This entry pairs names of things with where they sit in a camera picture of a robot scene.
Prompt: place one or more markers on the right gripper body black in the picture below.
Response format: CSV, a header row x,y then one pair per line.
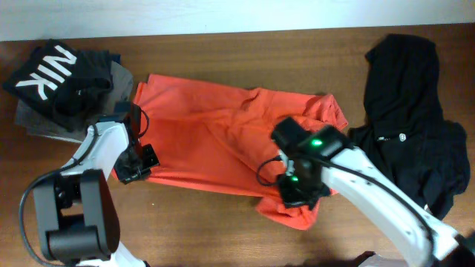
x,y
295,191

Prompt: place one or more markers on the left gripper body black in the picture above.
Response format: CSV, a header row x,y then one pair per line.
x,y
136,162

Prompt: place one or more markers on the red printed t-shirt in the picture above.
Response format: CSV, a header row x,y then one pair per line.
x,y
216,138

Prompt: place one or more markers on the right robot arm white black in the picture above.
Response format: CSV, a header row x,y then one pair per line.
x,y
327,160

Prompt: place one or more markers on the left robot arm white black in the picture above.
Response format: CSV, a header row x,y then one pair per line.
x,y
77,221

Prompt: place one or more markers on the dark folded garment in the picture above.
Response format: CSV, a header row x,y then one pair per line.
x,y
90,79

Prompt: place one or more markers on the grey folded garment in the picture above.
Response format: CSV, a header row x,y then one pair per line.
x,y
37,125

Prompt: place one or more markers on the black crumpled garment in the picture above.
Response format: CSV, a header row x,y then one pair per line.
x,y
406,135

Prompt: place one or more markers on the black shirt white letters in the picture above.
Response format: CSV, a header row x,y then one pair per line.
x,y
39,79

